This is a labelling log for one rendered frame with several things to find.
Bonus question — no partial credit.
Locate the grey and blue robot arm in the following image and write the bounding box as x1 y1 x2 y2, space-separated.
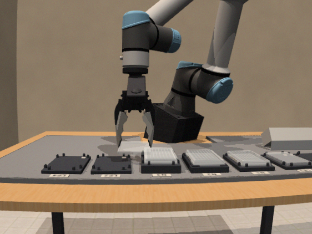
120 0 248 116

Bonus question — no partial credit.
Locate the black l-shaped nest locator rail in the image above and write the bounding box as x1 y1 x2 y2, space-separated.
182 153 229 173

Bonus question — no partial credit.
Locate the clear plastic lid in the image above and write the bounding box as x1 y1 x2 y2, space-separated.
265 152 309 166

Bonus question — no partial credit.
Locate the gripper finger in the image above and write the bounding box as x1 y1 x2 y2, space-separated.
114 99 128 147
142 99 155 148

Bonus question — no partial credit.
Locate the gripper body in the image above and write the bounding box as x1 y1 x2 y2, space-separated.
121 67 149 113

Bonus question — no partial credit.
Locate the beige operator button panel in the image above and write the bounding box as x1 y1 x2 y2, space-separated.
260 128 312 150

